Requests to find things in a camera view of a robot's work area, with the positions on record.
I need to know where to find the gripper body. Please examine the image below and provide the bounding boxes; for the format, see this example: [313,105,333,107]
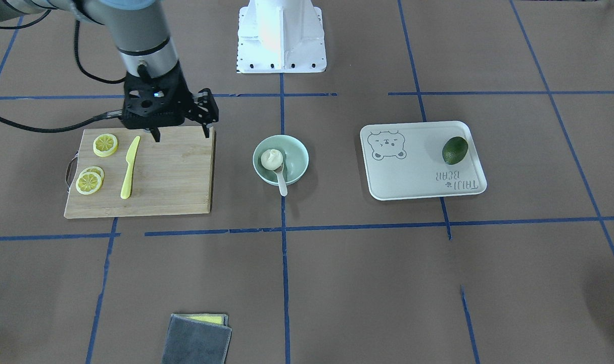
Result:
[120,64,219,129]

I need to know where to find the white spoon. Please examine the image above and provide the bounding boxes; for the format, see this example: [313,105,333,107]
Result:
[273,163,288,197]

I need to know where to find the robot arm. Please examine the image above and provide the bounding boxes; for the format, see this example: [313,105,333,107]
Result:
[0,1,219,142]

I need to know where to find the light green bowl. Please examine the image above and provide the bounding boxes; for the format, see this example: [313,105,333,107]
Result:
[252,134,309,187]

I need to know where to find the wooden cutting board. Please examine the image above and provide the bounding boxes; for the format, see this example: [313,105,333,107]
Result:
[64,126,216,219]

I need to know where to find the yellow plastic knife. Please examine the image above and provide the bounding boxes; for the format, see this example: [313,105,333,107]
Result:
[120,135,140,200]

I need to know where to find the white rectangular tray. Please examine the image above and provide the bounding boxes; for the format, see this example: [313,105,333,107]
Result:
[360,120,487,201]

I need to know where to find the grey folded cloth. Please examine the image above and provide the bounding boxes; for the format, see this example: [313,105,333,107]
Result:
[161,313,232,363]

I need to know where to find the green lime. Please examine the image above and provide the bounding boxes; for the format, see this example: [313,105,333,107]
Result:
[442,136,468,165]

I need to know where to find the lemon slice near handle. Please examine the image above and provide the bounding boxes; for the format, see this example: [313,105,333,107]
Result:
[74,172,103,195]

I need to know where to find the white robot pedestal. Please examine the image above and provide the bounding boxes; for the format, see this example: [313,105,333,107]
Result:
[236,1,327,74]

